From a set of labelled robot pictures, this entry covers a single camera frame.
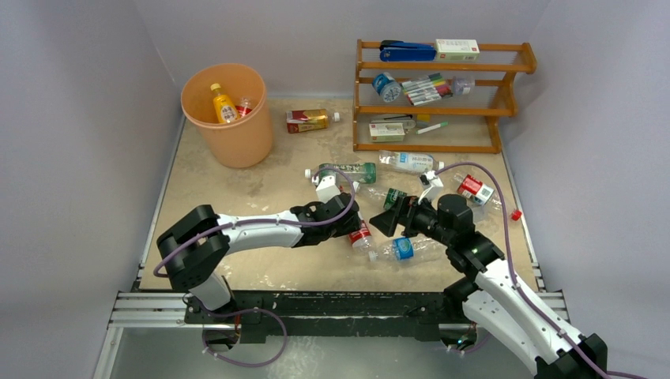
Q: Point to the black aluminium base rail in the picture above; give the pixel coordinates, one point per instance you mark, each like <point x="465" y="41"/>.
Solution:
<point x="256" y="315"/>

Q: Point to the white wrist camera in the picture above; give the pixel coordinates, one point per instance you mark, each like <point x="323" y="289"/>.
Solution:
<point x="326" y="187"/>
<point x="432" y="186"/>

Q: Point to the green white marker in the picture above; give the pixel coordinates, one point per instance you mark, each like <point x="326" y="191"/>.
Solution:
<point x="427" y="129"/>

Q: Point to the white red box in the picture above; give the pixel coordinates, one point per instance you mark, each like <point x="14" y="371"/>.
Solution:
<point x="456" y="50"/>

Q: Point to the red gold tea bottle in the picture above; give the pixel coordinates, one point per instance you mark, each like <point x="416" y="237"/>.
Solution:
<point x="300" y="121"/>

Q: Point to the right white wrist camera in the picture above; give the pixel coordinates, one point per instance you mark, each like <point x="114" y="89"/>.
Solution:
<point x="432" y="186"/>

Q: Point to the pack of coloured markers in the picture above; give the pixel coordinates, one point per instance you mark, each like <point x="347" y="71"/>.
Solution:
<point x="426" y="89"/>

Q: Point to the blue stapler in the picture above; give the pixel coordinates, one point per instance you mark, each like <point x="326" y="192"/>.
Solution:
<point x="401" y="51"/>

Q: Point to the orange plastic bin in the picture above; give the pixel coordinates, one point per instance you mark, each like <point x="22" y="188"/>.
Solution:
<point x="239" y="144"/>

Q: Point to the red white Nongfu bottle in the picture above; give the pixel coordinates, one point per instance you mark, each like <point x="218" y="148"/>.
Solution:
<point x="362" y="241"/>

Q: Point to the white stapler box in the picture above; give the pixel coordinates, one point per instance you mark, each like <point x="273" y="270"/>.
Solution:
<point x="386" y="132"/>

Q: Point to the clear bottle dark green label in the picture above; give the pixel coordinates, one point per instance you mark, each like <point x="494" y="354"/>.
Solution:
<point x="380" y="197"/>

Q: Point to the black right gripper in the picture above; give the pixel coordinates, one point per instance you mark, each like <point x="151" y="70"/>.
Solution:
<point x="403" y="217"/>

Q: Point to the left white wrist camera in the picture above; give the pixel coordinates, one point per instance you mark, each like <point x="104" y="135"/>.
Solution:
<point x="326" y="187"/>

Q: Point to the red label water bottle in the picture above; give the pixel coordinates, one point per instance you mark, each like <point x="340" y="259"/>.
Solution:
<point x="244" y="107"/>

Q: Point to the grey stapler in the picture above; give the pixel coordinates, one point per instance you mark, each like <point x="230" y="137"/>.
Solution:
<point x="406" y="120"/>

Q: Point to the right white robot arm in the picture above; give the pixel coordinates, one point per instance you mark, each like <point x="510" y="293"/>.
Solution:
<point x="492" y="295"/>

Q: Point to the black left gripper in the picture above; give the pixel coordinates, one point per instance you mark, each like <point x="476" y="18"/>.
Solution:
<point x="353" y="224"/>

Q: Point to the small clear jar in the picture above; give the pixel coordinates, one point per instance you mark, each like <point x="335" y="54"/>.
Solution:
<point x="462" y="86"/>

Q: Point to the wooden shelf rack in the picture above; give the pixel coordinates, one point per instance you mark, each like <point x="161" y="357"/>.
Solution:
<point x="456" y="105"/>

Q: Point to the clear bottle blue label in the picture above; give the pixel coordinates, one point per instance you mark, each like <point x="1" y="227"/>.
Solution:
<point x="408" y="251"/>

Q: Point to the white blue label bottle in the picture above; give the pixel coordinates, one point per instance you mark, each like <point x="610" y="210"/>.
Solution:
<point x="409" y="162"/>

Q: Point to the blue tape roll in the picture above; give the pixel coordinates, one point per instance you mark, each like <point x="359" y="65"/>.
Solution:
<point x="387" y="88"/>

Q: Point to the yellow honey pomelo bottle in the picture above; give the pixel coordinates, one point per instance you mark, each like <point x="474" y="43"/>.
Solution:
<point x="223" y="105"/>

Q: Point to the green tea bottle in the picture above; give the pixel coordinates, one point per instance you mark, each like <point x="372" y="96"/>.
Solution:
<point x="364" y="173"/>

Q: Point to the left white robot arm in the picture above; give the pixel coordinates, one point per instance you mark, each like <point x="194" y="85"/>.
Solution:
<point x="193" y="247"/>

